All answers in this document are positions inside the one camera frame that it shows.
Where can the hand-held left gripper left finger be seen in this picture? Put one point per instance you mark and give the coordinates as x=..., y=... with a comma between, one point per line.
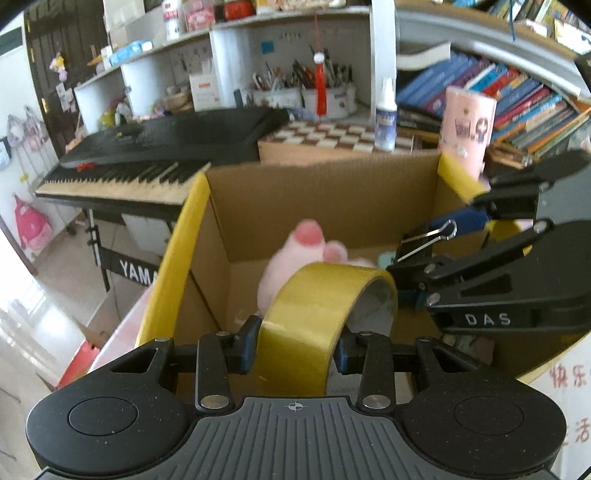
x=249, y=346

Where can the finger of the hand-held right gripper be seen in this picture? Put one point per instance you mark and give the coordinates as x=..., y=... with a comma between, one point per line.
x=461, y=221
x=411, y=299

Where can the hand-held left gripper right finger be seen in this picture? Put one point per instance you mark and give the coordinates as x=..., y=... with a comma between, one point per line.
x=342, y=357

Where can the black binder clip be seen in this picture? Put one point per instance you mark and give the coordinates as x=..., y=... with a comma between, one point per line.
x=413, y=254

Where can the teal small item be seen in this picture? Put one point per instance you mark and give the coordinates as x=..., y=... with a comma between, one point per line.
x=387, y=259

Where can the yellow tape roll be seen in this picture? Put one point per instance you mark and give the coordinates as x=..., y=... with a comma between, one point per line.
x=304, y=323

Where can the pink plush toy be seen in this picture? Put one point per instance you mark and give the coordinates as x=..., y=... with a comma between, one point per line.
x=281, y=272

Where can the cardboard box with yellow edges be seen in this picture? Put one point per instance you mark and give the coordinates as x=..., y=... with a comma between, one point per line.
x=323, y=203

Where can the pink cylindrical container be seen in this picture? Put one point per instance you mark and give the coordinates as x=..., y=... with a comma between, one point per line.
x=466, y=129

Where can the small white spray bottle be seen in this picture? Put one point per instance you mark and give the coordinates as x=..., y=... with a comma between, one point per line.
x=385, y=124

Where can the long row of leaning books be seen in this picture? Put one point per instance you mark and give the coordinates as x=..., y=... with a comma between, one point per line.
x=521, y=110

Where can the black keyboard stand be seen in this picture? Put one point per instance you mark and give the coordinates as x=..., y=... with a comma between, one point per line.
x=134, y=272

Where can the pink cartoon desk mat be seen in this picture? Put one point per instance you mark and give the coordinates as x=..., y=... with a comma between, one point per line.
x=554, y=406

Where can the white cabinet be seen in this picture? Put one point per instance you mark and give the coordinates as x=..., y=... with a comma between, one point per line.
x=147, y=235

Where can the wooden chessboard box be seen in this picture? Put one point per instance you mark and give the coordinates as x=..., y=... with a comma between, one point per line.
x=323, y=136

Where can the white pen holder with pens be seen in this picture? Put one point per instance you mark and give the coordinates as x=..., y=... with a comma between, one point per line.
x=332, y=101
x=277, y=98

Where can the red tassel ornament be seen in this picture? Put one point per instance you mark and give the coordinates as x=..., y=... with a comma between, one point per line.
x=319, y=87

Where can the row of thin colourful books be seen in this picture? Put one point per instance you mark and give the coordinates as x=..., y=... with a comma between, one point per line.
x=540, y=14

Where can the black electronic keyboard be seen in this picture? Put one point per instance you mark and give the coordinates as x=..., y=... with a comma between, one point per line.
x=161, y=138

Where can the pink backpack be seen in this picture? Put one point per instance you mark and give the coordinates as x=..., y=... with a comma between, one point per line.
x=32, y=228

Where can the white desk calendar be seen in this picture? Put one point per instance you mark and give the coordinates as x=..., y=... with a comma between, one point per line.
x=203, y=92

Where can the lucky cat plush ornament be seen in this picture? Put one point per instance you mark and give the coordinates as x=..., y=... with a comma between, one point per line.
x=304, y=4

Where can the white cubby shelf unit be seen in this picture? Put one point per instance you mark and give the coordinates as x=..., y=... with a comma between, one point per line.
x=221, y=50

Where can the purple hanging bags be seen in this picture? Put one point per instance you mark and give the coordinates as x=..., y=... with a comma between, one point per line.
x=27, y=131

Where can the red white doll figure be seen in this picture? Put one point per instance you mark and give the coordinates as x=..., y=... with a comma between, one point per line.
x=238, y=8

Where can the blue tissue pack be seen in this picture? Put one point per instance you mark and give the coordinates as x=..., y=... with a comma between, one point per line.
x=131, y=51

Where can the pink printed box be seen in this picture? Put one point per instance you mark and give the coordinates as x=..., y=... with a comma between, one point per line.
x=198, y=18

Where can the white lotion bottle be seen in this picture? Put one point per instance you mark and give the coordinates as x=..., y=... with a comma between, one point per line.
x=171, y=21

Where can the dark wooden door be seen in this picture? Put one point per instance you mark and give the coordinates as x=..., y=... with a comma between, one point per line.
x=69, y=41

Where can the wooden bookshelf with white post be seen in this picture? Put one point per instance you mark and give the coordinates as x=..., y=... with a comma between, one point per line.
x=383, y=41

